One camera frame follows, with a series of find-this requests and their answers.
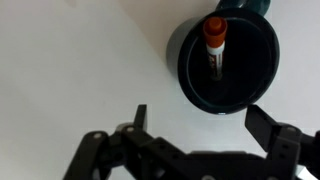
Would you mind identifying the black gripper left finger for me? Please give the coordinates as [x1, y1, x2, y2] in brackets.
[63, 104, 187, 180]

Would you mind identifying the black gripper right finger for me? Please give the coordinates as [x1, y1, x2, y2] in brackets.
[245, 105, 320, 180]

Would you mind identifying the dark green ceramic mug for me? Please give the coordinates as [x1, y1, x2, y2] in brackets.
[166, 0, 280, 114]

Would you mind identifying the orange capped white marker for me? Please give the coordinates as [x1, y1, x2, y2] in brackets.
[203, 17, 228, 81]

